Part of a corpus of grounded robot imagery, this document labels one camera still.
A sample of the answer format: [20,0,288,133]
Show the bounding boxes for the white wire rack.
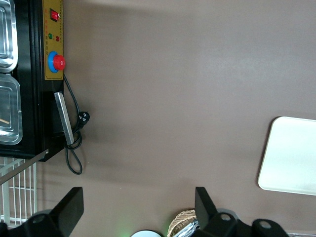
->
[0,158,38,226]

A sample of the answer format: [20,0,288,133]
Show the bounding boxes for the steel pan with wooden stick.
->
[0,73,24,146]

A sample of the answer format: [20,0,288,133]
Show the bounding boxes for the black power cable with plug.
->
[63,73,91,176]

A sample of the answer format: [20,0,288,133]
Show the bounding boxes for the black food warmer appliance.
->
[0,0,67,163]

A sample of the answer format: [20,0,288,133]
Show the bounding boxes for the cream plastic tray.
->
[257,116,316,197]

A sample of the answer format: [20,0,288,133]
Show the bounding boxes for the wicker basket with foil trays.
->
[167,209,198,237]

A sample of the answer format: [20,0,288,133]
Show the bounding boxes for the aluminium foil tray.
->
[176,218,200,237]

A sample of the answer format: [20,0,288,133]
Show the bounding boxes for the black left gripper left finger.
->
[23,187,85,237]

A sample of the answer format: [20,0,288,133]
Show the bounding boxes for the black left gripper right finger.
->
[195,187,239,237]

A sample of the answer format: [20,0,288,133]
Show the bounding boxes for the silver metal strip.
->
[0,150,49,186]

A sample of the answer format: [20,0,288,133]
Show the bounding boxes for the silver metal handle bar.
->
[53,91,75,146]

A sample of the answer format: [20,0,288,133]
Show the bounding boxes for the empty steel pan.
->
[0,0,19,73]

